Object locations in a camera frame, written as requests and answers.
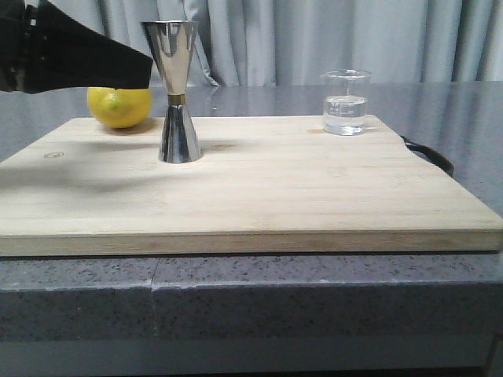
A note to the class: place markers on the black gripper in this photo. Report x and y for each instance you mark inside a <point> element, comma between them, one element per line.
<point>44,49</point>

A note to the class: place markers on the steel double jigger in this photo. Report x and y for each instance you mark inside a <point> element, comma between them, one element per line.
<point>171,44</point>

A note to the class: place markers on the small glass beaker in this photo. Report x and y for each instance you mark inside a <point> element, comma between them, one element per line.
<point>346,97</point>

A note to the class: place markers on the yellow lemon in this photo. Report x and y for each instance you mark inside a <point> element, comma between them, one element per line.
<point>118,108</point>

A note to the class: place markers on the grey curtain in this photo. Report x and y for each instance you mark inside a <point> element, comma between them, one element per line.
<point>292,43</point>

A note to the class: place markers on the wooden cutting board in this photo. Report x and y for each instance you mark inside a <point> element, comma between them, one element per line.
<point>275,183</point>

